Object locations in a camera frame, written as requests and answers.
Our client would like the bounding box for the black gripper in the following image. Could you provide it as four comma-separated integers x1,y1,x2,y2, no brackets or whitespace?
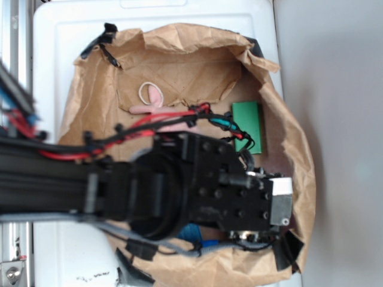
180,133,293,243

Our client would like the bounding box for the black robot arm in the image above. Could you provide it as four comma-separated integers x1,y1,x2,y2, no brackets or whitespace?
1,132,292,240

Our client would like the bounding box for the blue wooden block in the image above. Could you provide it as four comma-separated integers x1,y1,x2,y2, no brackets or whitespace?
176,224,202,243

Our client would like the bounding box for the green wooden block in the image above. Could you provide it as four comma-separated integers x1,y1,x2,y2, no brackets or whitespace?
232,101,262,154

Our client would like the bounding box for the brown paper bag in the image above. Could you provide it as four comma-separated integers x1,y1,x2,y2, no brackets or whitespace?
59,23,316,286

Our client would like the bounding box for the white plastic bin lid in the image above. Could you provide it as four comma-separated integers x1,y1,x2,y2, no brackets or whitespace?
33,1,279,286

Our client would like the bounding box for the red and black cable bundle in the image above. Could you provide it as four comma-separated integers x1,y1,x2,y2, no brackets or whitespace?
0,103,258,162

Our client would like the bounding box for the aluminium frame rail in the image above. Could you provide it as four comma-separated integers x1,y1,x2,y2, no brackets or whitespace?
1,0,35,286

